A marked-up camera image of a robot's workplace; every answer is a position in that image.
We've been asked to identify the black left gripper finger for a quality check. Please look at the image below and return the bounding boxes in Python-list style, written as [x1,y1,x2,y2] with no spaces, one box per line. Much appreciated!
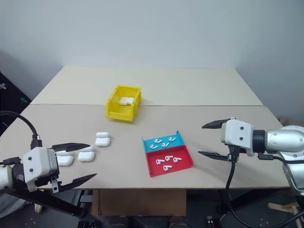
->
[58,173,98,193]
[52,142,91,153]

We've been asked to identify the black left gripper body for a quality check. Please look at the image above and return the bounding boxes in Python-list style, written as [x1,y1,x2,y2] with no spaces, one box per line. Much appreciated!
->
[34,145,64,193]

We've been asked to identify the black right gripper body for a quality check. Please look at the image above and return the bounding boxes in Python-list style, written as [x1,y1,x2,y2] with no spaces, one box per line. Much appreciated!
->
[227,144,240,162]

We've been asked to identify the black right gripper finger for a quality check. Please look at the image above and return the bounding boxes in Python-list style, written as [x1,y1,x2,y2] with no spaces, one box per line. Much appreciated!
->
[201,119,230,130]
[198,151,230,162]

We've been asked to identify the yellow plastic bin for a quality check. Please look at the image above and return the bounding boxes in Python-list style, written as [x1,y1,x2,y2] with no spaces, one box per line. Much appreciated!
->
[105,85,143,122]

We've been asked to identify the small brown cardboard box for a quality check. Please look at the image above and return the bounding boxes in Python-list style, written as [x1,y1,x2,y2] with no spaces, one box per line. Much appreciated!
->
[279,116,298,127]

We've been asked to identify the red shallow tray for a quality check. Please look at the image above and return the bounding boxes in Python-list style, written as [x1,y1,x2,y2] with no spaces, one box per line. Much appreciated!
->
[145,145,195,178]

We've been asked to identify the blue shallow tray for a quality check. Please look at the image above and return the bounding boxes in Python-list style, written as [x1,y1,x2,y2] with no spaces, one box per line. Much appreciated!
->
[142,129,186,152]

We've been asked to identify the black panel with marks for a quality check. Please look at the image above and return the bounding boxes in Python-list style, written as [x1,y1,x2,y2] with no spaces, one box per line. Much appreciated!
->
[0,70,33,133]

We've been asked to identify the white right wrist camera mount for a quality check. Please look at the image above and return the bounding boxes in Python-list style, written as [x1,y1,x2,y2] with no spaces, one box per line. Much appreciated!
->
[220,117,255,157]

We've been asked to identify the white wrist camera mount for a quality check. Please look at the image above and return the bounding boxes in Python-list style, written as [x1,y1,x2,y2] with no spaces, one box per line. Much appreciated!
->
[220,117,255,157]
[22,147,59,192]

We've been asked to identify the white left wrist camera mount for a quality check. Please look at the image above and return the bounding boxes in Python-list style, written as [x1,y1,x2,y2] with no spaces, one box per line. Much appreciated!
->
[22,147,59,192]

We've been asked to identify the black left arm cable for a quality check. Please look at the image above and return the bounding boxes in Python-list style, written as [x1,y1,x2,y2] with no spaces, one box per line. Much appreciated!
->
[0,110,43,167]

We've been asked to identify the light wooden frame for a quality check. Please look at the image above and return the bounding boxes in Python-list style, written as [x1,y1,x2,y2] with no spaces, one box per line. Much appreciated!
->
[267,201,304,228]

